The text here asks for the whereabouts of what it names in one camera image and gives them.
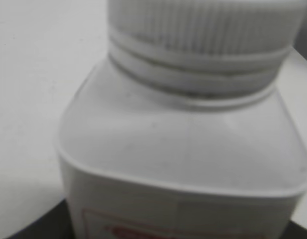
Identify white ribbed bottle cap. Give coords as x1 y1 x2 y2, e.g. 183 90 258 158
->
107 0 307 68

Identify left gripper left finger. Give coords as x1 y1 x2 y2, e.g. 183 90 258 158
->
5 200 71 239

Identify white yogurt drink bottle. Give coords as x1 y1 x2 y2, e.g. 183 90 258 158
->
53 44 307 239

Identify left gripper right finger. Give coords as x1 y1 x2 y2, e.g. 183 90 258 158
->
285 214 307 239

